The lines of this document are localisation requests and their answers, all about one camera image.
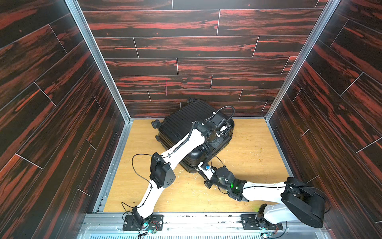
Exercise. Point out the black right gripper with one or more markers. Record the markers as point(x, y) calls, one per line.
point(207, 182)

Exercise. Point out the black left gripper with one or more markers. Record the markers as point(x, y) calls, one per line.
point(215, 144)

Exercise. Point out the black hard-shell suitcase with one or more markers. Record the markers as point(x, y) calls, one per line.
point(175, 127)

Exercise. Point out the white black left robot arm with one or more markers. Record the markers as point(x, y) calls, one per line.
point(162, 165)

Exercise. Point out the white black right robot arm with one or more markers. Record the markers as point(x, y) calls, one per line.
point(285, 201)

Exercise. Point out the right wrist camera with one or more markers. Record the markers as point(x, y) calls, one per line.
point(206, 171)

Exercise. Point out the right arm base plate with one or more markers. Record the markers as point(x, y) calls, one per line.
point(255, 222)

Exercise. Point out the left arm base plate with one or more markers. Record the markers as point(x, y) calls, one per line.
point(151, 224)

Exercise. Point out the aluminium left floor rail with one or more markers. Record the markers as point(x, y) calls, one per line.
point(112, 170)

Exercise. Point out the aluminium front frame rail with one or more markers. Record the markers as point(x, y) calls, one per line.
point(174, 226)

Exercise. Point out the aluminium right corner post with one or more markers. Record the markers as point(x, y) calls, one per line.
point(317, 30)

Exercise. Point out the aluminium corner post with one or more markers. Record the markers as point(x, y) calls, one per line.
point(80, 20)
point(317, 30)

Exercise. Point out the aluminium left corner post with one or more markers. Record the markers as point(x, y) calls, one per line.
point(80, 20)

